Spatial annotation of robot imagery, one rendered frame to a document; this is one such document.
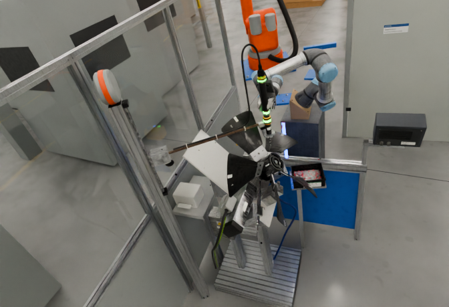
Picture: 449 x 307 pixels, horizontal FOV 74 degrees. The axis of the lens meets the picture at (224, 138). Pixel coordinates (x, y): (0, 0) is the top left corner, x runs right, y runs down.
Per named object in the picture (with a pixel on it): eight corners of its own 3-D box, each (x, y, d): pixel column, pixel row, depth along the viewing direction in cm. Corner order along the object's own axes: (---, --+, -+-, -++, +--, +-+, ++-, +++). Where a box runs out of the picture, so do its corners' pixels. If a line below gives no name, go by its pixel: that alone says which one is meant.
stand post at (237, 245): (240, 273, 250) (209, 174, 184) (243, 263, 257) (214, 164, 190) (245, 274, 248) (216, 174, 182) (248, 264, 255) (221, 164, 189)
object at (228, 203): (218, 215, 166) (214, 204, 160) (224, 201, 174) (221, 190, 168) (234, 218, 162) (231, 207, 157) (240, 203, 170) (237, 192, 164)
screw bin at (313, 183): (293, 189, 205) (292, 182, 201) (290, 172, 219) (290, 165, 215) (325, 186, 202) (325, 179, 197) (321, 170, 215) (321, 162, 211)
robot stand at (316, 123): (296, 182, 319) (289, 101, 262) (325, 186, 306) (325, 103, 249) (288, 203, 299) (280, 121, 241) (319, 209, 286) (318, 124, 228)
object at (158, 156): (153, 168, 160) (147, 156, 155) (152, 160, 166) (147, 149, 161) (171, 162, 161) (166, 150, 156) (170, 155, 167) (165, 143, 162)
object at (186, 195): (174, 209, 206) (169, 198, 200) (184, 191, 218) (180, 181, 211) (195, 213, 199) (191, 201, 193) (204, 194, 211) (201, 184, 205)
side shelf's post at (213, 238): (218, 262, 262) (195, 198, 214) (220, 258, 265) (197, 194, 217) (223, 263, 260) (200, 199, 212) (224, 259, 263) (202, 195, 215)
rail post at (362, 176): (353, 239, 254) (359, 173, 209) (353, 235, 257) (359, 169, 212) (359, 240, 252) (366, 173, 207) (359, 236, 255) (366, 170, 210)
